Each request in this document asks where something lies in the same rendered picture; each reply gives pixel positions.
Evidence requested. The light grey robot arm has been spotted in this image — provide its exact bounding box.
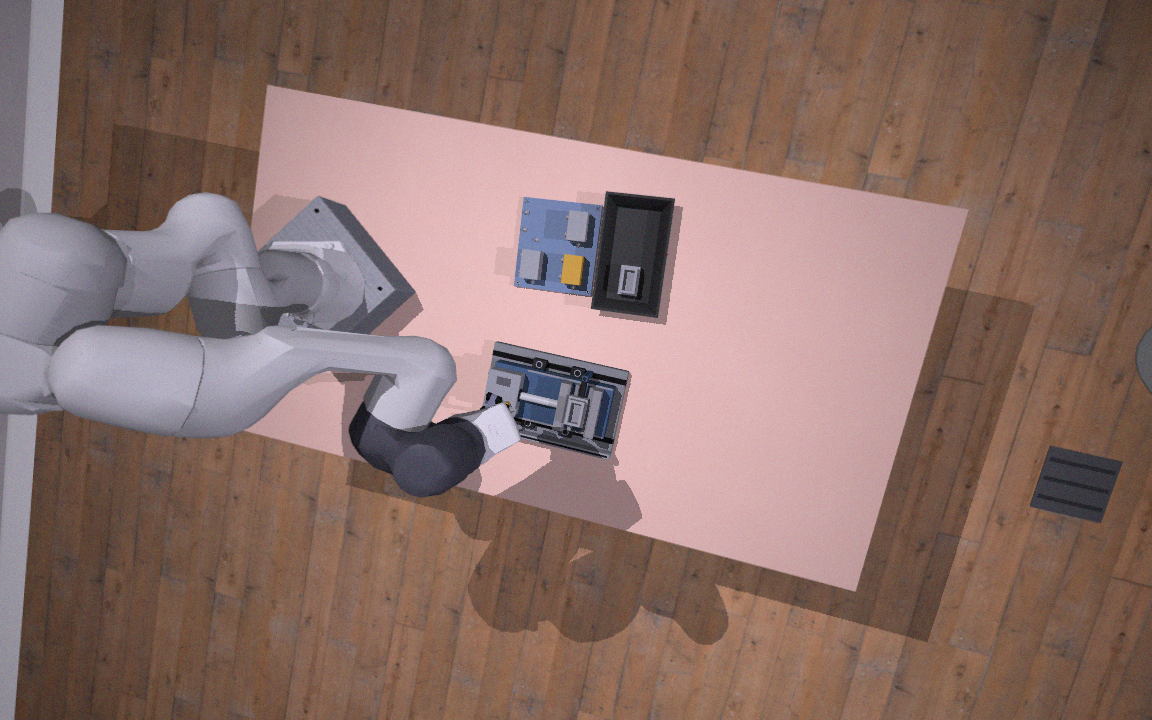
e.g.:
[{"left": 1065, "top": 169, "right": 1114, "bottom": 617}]
[{"left": 0, "top": 192, "right": 521, "bottom": 498}]

